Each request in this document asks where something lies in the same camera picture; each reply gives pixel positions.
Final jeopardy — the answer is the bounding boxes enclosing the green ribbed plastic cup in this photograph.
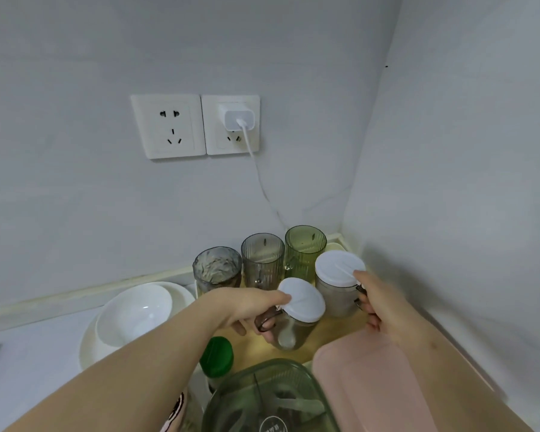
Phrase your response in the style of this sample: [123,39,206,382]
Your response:
[284,225,328,284]

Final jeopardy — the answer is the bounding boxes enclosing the yellow tray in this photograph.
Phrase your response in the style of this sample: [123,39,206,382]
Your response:
[193,232,375,372]

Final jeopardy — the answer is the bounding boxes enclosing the person's left hand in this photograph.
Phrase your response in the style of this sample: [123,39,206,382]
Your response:
[199,287,293,345]

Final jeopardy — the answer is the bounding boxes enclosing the white charger plug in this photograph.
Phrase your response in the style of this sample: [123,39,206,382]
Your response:
[218,102,257,132]

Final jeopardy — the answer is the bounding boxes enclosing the green-capped bottle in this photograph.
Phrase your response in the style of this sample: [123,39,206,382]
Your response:
[193,336,234,401]

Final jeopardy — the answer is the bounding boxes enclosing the person's right forearm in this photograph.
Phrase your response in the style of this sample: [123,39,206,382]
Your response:
[398,310,537,432]

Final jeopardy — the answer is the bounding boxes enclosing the tall white-lidded glass jar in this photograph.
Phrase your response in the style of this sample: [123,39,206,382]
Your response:
[314,251,367,318]

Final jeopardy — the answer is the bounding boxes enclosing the grey ribbed plastic cup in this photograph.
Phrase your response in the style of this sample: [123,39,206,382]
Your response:
[241,233,285,291]

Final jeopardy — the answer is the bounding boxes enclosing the person's left forearm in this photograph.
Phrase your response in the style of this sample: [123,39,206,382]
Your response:
[2,298,228,432]

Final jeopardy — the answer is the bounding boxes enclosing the white bowl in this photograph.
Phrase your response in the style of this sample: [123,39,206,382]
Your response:
[95,284,177,349]

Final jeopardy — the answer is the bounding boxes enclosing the green transparent container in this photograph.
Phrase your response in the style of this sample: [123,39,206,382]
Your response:
[201,359,341,432]

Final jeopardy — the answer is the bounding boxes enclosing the empty white wall socket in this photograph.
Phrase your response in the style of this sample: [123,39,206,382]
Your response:
[130,94,207,161]

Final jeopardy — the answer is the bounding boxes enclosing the grey cup with residue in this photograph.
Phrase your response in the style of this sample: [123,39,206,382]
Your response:
[193,247,243,298]

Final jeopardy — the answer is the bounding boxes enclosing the white plate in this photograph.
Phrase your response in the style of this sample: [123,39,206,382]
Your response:
[79,281,197,372]

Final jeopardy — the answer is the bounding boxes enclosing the person's right hand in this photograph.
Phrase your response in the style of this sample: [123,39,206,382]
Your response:
[353,271,434,352]

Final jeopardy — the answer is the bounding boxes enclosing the white charging cable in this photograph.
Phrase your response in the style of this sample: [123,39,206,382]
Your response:
[235,118,298,232]

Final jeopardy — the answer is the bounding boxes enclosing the pink plastic box lid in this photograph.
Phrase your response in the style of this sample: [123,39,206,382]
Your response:
[311,329,438,432]

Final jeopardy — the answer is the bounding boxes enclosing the small white-lidded glass jar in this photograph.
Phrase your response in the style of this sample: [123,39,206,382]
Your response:
[254,277,326,352]

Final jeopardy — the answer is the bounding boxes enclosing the white wall socket with charger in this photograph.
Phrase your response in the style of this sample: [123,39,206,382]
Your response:
[201,94,261,156]

